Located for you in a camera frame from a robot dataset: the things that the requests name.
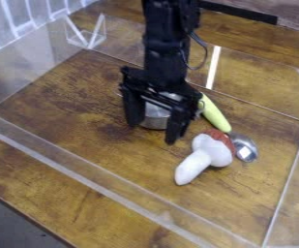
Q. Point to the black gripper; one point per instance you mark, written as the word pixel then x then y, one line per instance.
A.
pixel 174 95

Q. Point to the silver metal pot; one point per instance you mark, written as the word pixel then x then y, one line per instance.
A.
pixel 157 117

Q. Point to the white red plush mushroom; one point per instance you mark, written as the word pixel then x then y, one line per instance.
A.
pixel 213 150

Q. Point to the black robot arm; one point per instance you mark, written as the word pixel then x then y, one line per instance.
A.
pixel 171 20

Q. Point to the black bar in background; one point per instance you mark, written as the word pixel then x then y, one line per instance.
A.
pixel 239 12

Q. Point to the green handled metal spoon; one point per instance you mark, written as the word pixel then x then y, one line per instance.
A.
pixel 246 148

